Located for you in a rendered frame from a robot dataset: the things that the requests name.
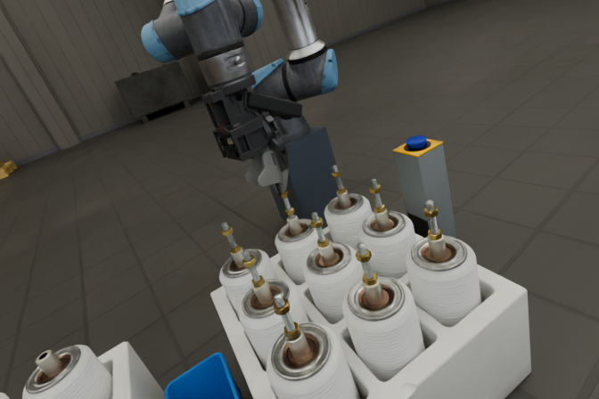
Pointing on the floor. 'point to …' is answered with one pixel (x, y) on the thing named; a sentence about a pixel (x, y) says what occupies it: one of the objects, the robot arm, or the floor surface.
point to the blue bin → (205, 381)
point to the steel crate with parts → (154, 90)
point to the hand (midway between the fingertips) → (282, 183)
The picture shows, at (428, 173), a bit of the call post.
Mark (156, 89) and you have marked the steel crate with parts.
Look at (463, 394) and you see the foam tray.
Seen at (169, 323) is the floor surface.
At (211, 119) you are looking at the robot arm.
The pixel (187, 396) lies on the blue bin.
